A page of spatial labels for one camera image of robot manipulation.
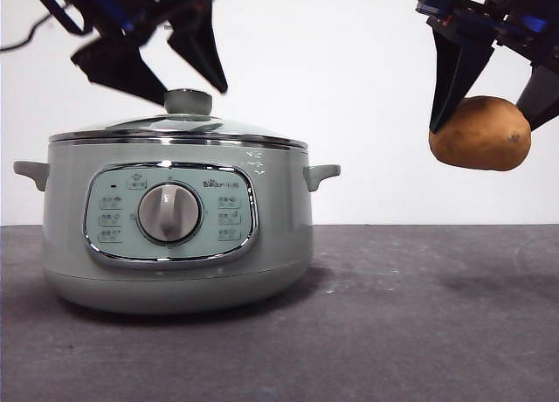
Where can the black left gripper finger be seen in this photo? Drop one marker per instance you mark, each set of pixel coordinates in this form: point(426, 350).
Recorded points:
point(122, 67)
point(202, 43)

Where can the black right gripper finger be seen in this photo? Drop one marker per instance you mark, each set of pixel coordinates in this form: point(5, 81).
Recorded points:
point(541, 92)
point(454, 65)

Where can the glass lid with green knob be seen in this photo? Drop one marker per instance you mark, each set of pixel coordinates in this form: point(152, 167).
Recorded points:
point(188, 102)

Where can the brown potato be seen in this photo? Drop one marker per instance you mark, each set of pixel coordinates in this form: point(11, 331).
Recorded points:
point(480, 140)

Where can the pale green electric pot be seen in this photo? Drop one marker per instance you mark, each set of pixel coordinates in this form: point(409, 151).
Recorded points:
point(279, 227)

